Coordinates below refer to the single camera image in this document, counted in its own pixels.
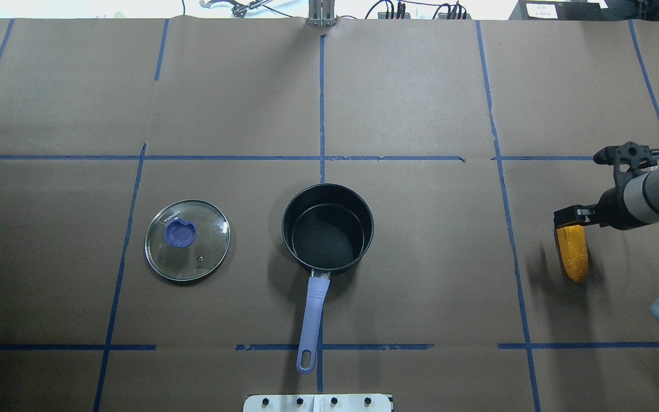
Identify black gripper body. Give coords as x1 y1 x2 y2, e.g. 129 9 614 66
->
576 188 642 231

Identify yellow corn cob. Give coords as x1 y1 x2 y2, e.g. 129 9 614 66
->
555 226 589 284

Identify glass lid with blue knob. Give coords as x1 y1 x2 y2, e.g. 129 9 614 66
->
144 199 231 283

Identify black box with white label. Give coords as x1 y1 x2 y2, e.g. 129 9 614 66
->
508 1 609 21

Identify black clamp tool at back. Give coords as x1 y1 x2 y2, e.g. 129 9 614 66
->
198 0 271 18

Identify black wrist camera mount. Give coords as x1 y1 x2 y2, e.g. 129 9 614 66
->
593 141 657 187

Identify black cables on back edge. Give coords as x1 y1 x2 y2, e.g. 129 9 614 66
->
364 0 469 21

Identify black saucepan with purple handle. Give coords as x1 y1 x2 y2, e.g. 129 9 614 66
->
281 183 374 374

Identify grey metal post clamp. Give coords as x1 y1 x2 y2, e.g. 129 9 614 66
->
307 0 336 27

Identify white bracket plate with bolts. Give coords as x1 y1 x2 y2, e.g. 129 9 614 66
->
243 393 395 411

